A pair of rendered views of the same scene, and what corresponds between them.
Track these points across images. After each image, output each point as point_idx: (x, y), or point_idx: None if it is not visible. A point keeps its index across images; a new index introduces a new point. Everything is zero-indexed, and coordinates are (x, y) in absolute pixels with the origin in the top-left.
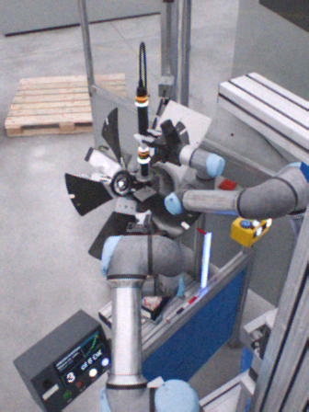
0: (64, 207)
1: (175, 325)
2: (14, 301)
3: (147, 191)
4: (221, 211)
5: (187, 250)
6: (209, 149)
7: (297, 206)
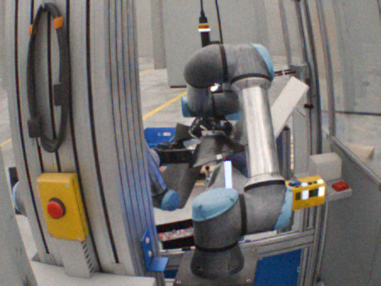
0: (248, 236)
1: (173, 259)
2: None
3: (217, 133)
4: (189, 89)
5: (321, 285)
6: (342, 152)
7: (231, 71)
